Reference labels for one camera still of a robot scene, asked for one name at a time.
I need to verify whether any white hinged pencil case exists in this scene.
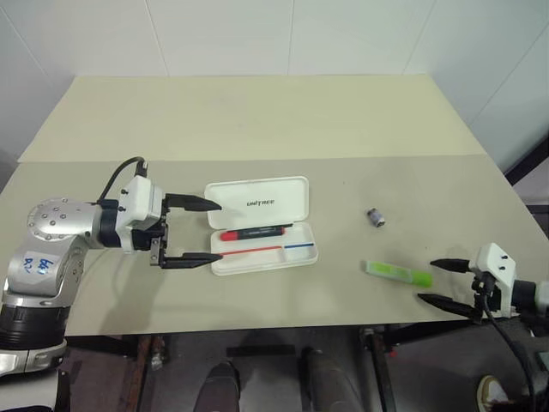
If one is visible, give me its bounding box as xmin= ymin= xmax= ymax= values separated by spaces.
xmin=203 ymin=174 xmax=320 ymax=276

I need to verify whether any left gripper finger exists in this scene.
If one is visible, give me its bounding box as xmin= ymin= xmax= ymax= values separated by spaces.
xmin=165 ymin=192 xmax=223 ymax=214
xmin=160 ymin=251 xmax=224 ymax=271

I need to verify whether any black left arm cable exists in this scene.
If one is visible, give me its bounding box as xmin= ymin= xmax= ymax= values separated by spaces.
xmin=95 ymin=156 xmax=150 ymax=208

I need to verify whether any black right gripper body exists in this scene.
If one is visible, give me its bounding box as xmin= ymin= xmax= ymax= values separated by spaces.
xmin=470 ymin=273 xmax=504 ymax=320

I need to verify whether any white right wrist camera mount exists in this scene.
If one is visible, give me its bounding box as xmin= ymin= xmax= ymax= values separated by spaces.
xmin=468 ymin=242 xmax=538 ymax=319

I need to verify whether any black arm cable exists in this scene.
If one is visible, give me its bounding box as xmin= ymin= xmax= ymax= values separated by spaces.
xmin=95 ymin=156 xmax=150 ymax=208
xmin=479 ymin=274 xmax=540 ymax=412

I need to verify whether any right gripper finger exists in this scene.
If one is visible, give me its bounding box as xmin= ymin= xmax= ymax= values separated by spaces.
xmin=416 ymin=293 xmax=485 ymax=321
xmin=429 ymin=257 xmax=474 ymax=274

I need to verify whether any small grey blue cylinder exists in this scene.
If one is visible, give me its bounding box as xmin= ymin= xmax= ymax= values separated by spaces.
xmin=365 ymin=206 xmax=386 ymax=229

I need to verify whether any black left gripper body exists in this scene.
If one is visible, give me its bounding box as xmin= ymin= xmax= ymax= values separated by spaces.
xmin=130 ymin=193 xmax=172 ymax=270

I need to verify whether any black tape strip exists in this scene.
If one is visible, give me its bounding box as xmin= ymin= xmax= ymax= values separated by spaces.
xmin=226 ymin=344 xmax=296 ymax=358

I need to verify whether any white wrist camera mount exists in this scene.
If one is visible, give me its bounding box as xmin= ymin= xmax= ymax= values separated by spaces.
xmin=468 ymin=242 xmax=538 ymax=319
xmin=116 ymin=173 xmax=167 ymax=255

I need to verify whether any green marker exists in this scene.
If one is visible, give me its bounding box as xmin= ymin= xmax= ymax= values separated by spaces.
xmin=365 ymin=258 xmax=434 ymax=289

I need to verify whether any thin red blue stick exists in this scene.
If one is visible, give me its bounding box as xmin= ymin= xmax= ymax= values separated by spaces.
xmin=220 ymin=242 xmax=317 ymax=259

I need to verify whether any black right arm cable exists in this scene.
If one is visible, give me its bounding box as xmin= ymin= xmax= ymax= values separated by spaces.
xmin=479 ymin=274 xmax=540 ymax=412

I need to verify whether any white orange shoe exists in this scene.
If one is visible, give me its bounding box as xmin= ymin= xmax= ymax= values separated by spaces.
xmin=474 ymin=374 xmax=512 ymax=412

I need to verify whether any rusty metal table leg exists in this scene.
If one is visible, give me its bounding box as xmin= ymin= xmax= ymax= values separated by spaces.
xmin=128 ymin=334 xmax=167 ymax=412
xmin=359 ymin=327 xmax=398 ymax=412

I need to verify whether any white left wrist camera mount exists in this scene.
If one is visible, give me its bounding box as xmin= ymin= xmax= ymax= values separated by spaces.
xmin=116 ymin=173 xmax=167 ymax=255

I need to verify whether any red and black marker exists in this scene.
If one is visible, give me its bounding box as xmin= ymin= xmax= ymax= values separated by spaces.
xmin=219 ymin=224 xmax=288 ymax=243

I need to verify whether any black metal frame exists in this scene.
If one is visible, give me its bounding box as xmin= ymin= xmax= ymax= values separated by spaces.
xmin=504 ymin=131 xmax=549 ymax=242

